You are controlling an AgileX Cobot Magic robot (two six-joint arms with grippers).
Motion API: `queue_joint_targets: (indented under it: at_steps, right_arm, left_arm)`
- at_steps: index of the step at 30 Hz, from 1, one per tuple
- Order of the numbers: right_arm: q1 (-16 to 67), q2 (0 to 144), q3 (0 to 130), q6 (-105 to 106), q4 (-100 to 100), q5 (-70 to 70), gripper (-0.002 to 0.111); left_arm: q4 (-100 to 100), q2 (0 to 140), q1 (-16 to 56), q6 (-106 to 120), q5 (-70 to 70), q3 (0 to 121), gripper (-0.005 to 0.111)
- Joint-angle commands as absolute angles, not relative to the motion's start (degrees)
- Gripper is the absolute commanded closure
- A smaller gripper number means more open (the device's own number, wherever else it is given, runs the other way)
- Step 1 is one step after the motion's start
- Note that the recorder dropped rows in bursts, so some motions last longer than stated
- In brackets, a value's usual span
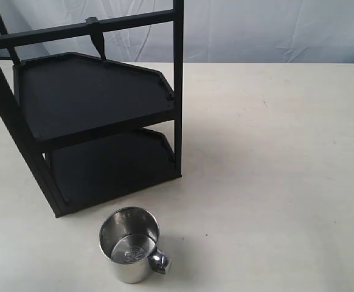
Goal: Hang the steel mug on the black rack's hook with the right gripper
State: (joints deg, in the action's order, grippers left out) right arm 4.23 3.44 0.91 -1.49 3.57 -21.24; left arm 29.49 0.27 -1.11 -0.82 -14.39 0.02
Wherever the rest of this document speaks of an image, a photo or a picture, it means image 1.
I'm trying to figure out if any white wrinkled backdrop cloth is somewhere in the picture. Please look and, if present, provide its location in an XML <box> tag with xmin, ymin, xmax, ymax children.
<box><xmin>0</xmin><ymin>1</ymin><xmax>354</xmax><ymax>63</ymax></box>

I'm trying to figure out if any black metal shelf rack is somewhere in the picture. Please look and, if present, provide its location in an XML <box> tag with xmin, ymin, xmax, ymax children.
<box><xmin>0</xmin><ymin>1</ymin><xmax>184</xmax><ymax>217</ymax></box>

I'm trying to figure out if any shiny steel mug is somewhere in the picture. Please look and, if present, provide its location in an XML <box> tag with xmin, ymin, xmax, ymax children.
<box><xmin>99</xmin><ymin>206</ymin><xmax>172</xmax><ymax>283</ymax></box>

